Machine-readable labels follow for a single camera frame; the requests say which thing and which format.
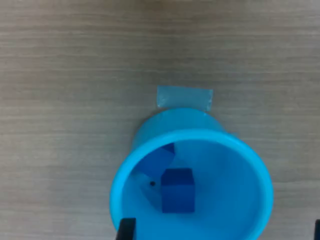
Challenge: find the blue cube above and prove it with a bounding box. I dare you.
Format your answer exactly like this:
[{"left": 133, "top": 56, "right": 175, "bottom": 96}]
[
  {"left": 160, "top": 168, "right": 196, "bottom": 214},
  {"left": 136, "top": 143, "right": 176, "bottom": 179}
]

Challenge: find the blue plastic cup bin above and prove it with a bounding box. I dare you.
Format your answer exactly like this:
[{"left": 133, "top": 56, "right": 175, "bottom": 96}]
[{"left": 109, "top": 107, "right": 274, "bottom": 240}]

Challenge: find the blue tape cross marker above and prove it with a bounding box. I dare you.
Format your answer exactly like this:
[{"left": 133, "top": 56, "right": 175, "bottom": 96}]
[{"left": 156, "top": 85, "right": 240, "bottom": 138}]

